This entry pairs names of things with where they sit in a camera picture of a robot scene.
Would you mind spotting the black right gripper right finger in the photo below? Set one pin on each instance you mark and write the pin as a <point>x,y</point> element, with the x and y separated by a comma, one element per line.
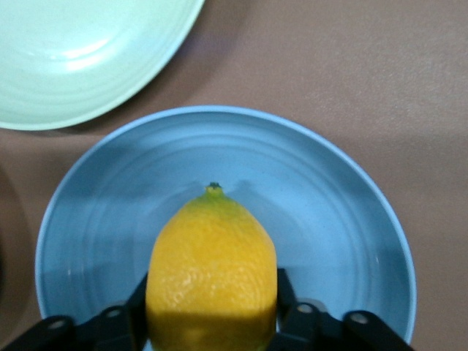
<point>329,329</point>

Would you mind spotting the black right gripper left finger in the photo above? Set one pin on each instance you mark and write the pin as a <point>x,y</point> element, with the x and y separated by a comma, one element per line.
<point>91,329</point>

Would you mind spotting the yellow lemon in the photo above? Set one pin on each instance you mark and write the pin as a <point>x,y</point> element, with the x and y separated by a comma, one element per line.
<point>212,263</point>

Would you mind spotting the blue plate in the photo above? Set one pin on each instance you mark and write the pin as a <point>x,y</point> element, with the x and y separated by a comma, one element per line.
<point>311,204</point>

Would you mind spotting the pale green plate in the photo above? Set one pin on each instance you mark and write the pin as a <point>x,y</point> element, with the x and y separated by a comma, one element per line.
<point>73,55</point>

